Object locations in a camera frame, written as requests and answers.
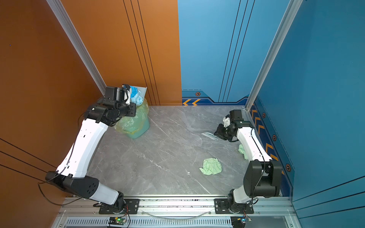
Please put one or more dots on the right circuit board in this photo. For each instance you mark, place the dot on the right circuit board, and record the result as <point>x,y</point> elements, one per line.
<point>239,222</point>

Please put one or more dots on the blue paper scrap far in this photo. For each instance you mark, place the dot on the blue paper scrap far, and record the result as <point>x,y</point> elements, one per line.
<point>134,92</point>

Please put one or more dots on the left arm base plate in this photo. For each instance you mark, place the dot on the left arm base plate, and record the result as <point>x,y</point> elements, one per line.
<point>130,206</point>

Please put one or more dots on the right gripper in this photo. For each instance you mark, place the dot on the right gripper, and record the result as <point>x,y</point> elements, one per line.
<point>219,132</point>

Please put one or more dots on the aluminium corner post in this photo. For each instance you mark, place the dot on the aluminium corner post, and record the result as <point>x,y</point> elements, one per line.
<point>65,21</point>
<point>281,33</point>

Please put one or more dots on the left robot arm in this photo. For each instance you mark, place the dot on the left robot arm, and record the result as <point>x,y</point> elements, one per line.
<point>71,175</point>

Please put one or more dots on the aluminium frame rail front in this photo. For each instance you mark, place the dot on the aluminium frame rail front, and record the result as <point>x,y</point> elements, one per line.
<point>177,211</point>

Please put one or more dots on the teal dustpan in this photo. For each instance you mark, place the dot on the teal dustpan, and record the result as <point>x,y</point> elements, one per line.
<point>139,92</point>

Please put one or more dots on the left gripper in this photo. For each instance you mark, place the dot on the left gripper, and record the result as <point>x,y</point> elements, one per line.
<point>133,105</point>

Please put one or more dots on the green trash bin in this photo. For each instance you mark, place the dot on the green trash bin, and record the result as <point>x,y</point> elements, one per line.
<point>139,126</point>

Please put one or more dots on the small green paper scrap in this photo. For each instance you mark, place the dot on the small green paper scrap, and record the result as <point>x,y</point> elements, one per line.
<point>243,152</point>

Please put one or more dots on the right aluminium corner post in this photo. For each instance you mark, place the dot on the right aluminium corner post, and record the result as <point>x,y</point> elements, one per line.
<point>281,33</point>

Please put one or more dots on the left circuit board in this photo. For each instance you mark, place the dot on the left circuit board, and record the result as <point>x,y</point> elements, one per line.
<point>117,222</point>

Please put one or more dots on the left aluminium corner post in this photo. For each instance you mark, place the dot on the left aluminium corner post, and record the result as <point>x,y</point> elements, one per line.
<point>65,21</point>

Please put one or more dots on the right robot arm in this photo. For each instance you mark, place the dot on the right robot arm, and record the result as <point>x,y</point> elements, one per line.
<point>263,175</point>

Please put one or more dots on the large green crumpled paper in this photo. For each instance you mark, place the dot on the large green crumpled paper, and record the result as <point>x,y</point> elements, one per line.
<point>211,166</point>

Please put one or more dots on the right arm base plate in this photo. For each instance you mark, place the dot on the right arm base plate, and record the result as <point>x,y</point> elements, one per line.
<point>223,206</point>

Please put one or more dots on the circuit board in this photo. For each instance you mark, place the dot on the circuit board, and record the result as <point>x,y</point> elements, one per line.
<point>239,222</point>
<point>117,222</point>

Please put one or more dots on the light blue paper scrap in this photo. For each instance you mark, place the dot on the light blue paper scrap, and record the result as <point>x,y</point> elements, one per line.
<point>137,99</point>

